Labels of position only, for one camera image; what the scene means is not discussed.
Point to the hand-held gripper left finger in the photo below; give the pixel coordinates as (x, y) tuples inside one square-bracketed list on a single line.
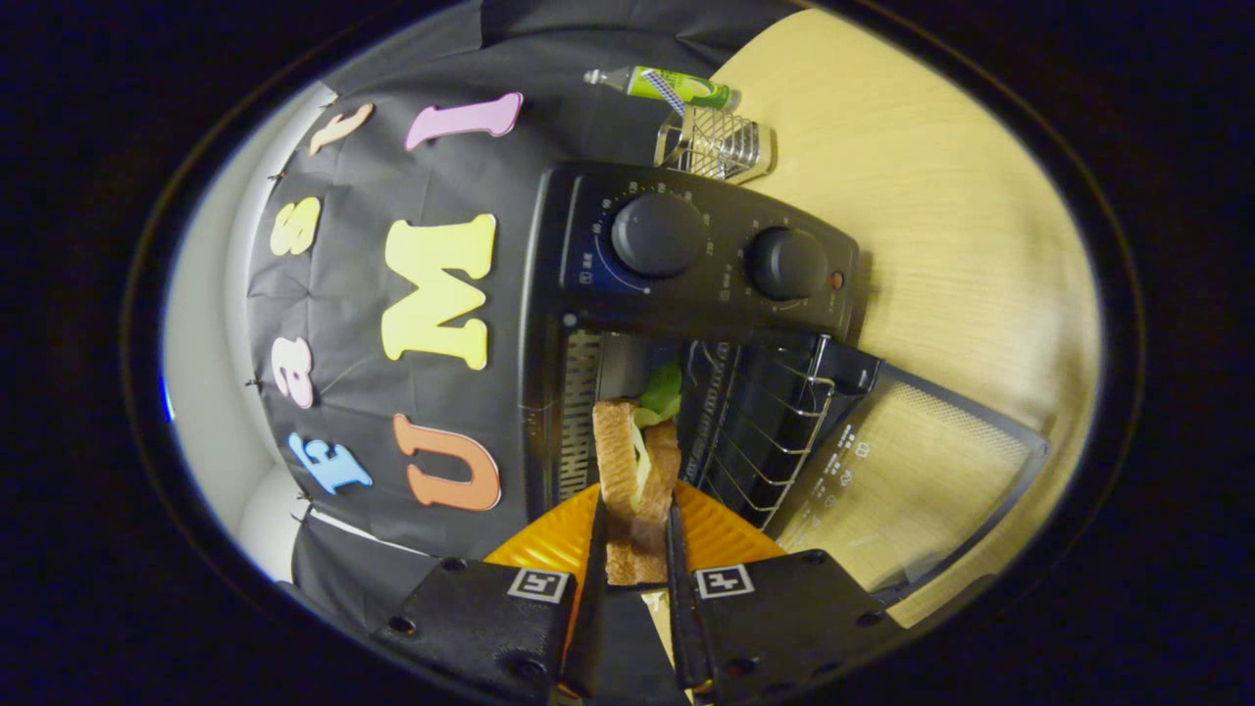
[(490, 628)]

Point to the green label plastic bottle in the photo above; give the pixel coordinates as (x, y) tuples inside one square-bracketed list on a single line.
[(677, 88)]

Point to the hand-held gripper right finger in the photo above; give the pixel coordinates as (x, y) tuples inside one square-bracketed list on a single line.
[(775, 628)]

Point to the black toaster oven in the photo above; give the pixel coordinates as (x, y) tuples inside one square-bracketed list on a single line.
[(706, 294)]

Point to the lettuce sandwich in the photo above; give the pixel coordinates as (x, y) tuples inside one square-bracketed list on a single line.
[(618, 461)]

